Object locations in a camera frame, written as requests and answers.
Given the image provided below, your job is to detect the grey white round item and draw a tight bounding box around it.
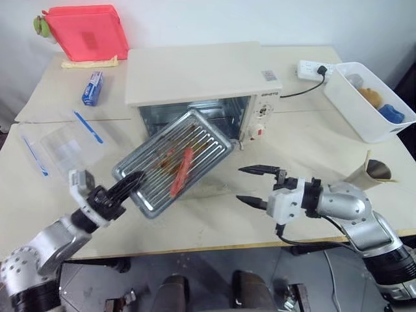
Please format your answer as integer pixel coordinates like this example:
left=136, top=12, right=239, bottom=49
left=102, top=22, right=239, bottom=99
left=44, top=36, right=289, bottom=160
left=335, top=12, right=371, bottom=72
left=345, top=73, right=365, bottom=89

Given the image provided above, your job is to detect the blue and white box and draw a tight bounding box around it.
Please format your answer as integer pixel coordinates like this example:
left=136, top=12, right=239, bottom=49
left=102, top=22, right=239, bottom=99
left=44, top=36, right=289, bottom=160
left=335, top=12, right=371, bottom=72
left=81, top=71, right=106, bottom=107

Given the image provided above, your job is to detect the white plastic bin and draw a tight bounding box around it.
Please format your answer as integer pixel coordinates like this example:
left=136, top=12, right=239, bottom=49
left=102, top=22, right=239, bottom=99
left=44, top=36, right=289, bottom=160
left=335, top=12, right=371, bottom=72
left=322, top=61, right=416, bottom=144

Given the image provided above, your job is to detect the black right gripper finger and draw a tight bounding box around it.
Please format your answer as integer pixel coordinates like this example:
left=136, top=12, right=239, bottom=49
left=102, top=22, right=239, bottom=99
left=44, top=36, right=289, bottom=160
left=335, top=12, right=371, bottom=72
left=237, top=164, right=281, bottom=177
left=235, top=194, right=270, bottom=211

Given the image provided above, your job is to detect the beige paper cone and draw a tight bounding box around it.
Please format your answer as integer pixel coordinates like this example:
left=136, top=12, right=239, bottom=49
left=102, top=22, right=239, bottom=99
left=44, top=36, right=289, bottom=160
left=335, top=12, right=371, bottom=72
left=343, top=149, right=401, bottom=193

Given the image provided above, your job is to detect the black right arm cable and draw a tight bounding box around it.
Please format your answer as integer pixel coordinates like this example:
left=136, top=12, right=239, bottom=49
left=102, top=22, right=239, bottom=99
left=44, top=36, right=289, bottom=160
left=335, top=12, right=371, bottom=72
left=275, top=214, right=367, bottom=253

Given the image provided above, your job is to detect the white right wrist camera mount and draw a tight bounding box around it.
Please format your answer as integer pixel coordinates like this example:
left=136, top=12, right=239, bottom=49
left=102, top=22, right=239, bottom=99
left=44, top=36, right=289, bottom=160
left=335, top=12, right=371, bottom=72
left=266, top=187, right=307, bottom=226

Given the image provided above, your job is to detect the silver metal baking tray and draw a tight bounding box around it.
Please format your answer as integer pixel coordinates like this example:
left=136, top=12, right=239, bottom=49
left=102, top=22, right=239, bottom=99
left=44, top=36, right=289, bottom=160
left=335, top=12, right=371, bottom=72
left=111, top=108, right=236, bottom=221

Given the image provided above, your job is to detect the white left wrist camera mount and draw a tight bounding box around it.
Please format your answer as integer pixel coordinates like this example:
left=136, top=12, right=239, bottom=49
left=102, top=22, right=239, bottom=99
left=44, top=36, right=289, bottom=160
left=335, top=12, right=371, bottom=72
left=68, top=168, right=113, bottom=229

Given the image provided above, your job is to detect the white floor cable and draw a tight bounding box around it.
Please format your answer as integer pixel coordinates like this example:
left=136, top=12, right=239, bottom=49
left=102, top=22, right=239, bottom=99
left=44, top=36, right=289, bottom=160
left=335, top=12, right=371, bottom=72
left=323, top=249, right=343, bottom=312

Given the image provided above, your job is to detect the clear zip bag blue strip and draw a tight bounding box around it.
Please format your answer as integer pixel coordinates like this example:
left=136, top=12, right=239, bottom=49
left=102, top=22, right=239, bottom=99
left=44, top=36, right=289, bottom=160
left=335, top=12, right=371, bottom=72
left=18, top=125, right=73, bottom=178
left=38, top=109, right=107, bottom=178

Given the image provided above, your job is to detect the dark rounded shape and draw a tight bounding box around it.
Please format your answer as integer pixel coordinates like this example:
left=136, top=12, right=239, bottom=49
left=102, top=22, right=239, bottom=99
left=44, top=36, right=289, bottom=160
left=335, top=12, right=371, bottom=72
left=231, top=269, right=278, bottom=312
left=151, top=274, right=190, bottom=312

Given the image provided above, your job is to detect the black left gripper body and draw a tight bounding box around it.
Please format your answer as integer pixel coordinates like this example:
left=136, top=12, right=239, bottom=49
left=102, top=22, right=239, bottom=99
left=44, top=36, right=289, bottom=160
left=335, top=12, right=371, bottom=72
left=86, top=185, right=128, bottom=223

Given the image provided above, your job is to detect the cream toaster oven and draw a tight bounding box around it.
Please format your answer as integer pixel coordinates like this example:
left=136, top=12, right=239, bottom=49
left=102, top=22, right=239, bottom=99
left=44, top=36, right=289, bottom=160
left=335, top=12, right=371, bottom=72
left=125, top=41, right=283, bottom=151

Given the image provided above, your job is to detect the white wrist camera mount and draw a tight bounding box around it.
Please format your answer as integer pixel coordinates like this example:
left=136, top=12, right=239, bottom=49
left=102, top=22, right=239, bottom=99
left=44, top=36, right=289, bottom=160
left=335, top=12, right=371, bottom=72
left=266, top=187, right=307, bottom=226
left=68, top=168, right=113, bottom=229

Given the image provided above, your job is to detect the blue sponge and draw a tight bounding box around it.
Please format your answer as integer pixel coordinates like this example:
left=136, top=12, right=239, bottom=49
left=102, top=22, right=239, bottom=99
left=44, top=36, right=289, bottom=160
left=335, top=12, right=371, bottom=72
left=378, top=103, right=406, bottom=125

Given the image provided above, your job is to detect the black oven power cable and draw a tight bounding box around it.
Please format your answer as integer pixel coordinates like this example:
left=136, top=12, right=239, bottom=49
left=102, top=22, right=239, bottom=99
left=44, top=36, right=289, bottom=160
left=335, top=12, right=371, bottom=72
left=279, top=73, right=326, bottom=99

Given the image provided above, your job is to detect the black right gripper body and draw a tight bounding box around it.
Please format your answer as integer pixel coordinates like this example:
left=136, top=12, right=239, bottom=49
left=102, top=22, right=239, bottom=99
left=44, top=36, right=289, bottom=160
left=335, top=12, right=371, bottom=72
left=272, top=168, right=306, bottom=193

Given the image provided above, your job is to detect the white red oven knob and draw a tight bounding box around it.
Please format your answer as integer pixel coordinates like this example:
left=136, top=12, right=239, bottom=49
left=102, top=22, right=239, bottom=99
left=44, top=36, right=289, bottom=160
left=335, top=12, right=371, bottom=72
left=248, top=123, right=267, bottom=141

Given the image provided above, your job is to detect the green plush toy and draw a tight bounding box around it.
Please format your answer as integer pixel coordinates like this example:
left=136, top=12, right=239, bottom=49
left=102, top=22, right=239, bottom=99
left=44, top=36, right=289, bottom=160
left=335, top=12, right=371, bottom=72
left=32, top=14, right=53, bottom=39

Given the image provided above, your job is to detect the pale yellow cloth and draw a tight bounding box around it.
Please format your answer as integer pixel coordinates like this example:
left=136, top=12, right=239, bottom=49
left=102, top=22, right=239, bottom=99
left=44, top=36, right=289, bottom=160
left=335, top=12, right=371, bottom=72
left=60, top=54, right=119, bottom=70

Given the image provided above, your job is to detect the brown bread roll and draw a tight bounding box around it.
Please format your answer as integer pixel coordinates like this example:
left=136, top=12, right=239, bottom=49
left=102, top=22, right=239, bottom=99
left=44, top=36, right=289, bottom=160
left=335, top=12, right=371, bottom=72
left=356, top=87, right=384, bottom=109

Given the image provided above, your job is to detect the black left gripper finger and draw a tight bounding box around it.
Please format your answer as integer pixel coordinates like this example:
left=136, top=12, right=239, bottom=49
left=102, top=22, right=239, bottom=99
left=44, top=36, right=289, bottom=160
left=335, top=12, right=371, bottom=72
left=113, top=180, right=146, bottom=205
left=109, top=170, right=148, bottom=198

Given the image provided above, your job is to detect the red sausage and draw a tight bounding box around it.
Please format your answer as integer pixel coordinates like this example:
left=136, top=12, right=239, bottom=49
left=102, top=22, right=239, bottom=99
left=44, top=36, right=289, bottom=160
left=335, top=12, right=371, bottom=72
left=170, top=147, right=195, bottom=198

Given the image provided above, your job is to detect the white power strip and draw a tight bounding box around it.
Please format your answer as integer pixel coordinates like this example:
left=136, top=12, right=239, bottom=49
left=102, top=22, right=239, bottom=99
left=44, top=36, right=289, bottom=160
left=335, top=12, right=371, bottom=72
left=296, top=58, right=338, bottom=82

